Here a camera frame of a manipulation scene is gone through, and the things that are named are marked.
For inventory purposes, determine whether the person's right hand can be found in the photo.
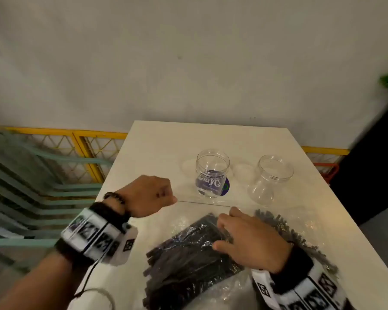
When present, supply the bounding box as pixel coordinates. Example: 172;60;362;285
212;207;293;274

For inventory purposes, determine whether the person's left hand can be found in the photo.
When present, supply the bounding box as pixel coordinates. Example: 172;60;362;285
115;174;178;219

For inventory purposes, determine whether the bundle of black straws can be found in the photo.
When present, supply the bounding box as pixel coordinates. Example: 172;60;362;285
253;209;338;281
143;213;245;310

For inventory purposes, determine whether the plain clear plastic jar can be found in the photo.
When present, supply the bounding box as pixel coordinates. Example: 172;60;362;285
248;154;295;205

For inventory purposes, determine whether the clear jar with blue label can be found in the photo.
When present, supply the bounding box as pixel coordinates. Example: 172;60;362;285
195;149;231;198

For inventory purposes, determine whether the person's left forearm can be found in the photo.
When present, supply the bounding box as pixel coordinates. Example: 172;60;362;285
0;250;96;310

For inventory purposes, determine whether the left black marker wristband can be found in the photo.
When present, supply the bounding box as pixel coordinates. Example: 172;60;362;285
55;201;131;267

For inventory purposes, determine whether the black marker wristband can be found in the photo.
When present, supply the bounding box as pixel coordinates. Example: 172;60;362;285
55;201;131;267
268;245;353;310

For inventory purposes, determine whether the right black marker wristband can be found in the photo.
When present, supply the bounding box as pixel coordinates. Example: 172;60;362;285
268;245;353;310

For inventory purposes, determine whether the yellow metal mesh fence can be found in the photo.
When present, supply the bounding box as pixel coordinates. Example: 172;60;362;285
0;125;350;191

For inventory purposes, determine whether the stack of green metal chairs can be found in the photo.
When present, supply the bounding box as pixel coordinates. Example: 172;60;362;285
0;130;114;272

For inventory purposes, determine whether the black planter box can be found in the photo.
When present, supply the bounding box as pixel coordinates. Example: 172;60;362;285
329;96;388;226

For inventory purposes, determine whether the black bead bracelet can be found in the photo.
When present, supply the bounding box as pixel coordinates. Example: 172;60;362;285
103;192;130;217

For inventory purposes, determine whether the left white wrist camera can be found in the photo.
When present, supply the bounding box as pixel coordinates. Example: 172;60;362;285
111;222;139;267

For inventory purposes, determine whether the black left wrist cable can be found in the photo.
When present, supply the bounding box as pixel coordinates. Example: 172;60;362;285
72;260;117;310

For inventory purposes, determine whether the red metal frame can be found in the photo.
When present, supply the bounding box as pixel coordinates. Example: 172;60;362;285
313;162;339;186

